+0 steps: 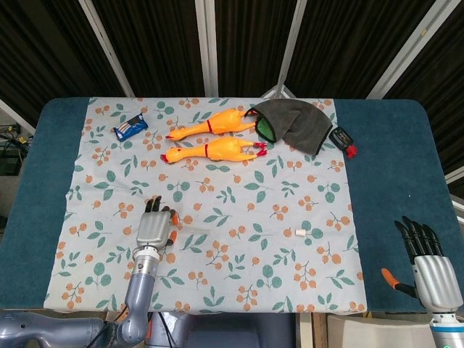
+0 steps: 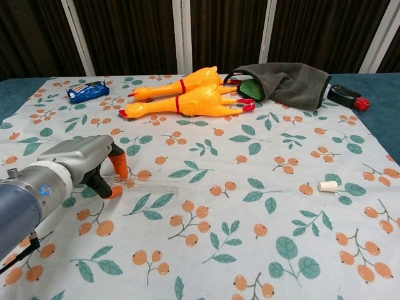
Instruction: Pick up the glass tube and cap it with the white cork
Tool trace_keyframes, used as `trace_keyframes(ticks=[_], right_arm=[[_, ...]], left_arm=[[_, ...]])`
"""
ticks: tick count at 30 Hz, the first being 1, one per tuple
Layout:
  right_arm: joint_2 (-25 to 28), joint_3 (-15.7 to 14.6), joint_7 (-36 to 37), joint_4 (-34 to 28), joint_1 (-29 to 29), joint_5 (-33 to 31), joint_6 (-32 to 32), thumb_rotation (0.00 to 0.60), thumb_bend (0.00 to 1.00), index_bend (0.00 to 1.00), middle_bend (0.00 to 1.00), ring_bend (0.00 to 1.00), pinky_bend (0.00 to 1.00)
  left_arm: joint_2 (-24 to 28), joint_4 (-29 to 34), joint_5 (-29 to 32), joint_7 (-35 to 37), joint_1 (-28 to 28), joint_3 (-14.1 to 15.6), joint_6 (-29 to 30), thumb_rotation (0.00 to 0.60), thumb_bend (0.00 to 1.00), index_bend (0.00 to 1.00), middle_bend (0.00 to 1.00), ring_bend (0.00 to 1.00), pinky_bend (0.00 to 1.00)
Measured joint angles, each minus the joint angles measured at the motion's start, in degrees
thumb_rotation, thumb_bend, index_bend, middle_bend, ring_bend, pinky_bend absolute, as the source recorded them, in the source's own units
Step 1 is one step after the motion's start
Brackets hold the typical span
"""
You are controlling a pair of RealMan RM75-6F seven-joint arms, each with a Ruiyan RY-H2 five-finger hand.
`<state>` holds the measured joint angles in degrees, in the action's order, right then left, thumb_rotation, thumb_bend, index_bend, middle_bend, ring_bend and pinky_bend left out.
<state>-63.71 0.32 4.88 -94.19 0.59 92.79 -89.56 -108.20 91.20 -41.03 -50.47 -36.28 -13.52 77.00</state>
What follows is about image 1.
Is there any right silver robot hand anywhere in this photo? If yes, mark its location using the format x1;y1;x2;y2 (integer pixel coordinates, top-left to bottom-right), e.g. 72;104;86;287
381;216;464;314

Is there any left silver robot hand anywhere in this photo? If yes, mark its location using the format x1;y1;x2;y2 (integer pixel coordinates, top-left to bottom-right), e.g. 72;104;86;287
136;195;181;252

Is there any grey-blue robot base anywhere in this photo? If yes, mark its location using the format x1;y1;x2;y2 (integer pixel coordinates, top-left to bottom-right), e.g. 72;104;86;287
146;312;297;348

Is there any floral print tablecloth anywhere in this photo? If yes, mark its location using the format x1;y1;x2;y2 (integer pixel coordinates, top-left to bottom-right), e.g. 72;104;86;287
43;96;369;315

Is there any blue snack packet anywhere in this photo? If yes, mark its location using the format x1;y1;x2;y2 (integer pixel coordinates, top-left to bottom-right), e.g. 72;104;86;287
113;112;149;142

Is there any yellow rubber chicken toy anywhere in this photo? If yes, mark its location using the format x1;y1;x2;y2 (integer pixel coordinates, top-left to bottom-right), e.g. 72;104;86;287
165;108;258;141
160;136;268;164

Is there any blue table mat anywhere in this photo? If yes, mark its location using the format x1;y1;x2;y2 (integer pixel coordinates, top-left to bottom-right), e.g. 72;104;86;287
0;96;460;317

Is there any black device red cap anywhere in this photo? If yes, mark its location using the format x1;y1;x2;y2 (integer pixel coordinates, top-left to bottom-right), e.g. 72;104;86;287
328;126;359;160

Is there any grey pouch green lining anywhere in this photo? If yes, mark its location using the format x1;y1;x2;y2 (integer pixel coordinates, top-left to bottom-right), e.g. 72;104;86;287
244;99;334;157

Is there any black equipment with cables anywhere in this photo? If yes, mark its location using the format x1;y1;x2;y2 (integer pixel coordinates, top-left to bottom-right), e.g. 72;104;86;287
0;123;34;175

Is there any black folding screen white frame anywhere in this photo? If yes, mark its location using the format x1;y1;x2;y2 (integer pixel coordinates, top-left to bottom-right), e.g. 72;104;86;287
0;0;464;188

